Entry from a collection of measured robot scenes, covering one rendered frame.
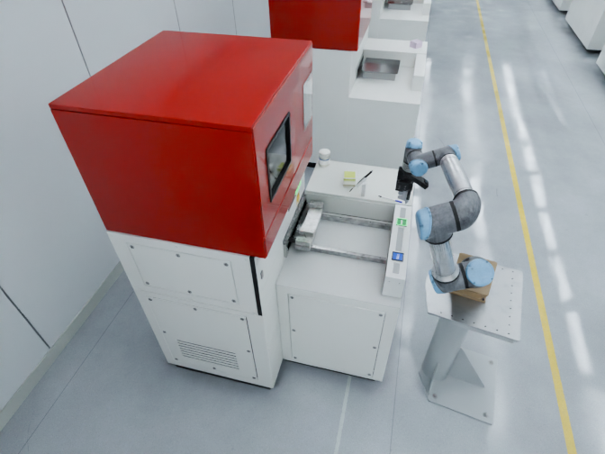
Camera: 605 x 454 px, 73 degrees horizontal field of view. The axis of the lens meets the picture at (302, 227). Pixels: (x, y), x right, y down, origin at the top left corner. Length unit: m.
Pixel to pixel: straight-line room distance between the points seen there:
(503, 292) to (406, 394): 0.91
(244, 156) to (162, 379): 1.86
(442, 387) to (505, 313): 0.81
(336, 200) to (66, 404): 2.05
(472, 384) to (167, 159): 2.21
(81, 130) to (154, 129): 0.30
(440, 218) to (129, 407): 2.14
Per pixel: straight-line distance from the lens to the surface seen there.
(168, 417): 2.76
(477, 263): 1.90
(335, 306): 2.12
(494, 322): 2.13
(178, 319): 2.31
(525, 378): 3.04
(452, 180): 1.73
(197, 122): 1.37
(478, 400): 2.84
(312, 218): 2.35
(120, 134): 1.57
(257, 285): 1.80
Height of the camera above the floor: 2.44
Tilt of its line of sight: 43 degrees down
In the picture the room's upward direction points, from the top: 1 degrees counter-clockwise
